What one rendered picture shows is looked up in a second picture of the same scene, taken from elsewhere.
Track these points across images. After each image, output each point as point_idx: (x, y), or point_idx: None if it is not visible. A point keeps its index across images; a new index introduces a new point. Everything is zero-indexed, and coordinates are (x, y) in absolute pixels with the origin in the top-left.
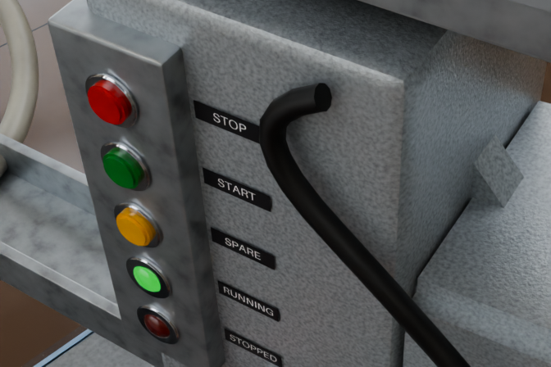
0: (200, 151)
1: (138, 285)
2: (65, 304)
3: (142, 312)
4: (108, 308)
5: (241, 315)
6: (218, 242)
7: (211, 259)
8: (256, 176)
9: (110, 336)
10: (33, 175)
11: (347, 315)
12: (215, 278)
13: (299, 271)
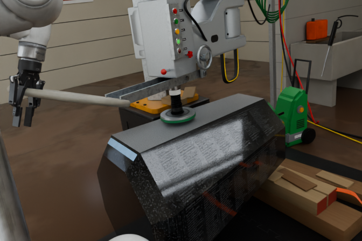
0: None
1: (177, 44)
2: (150, 91)
3: (178, 50)
4: (156, 84)
5: (182, 43)
6: None
7: None
8: (182, 16)
9: (157, 91)
10: (116, 97)
11: (190, 32)
12: None
13: (186, 28)
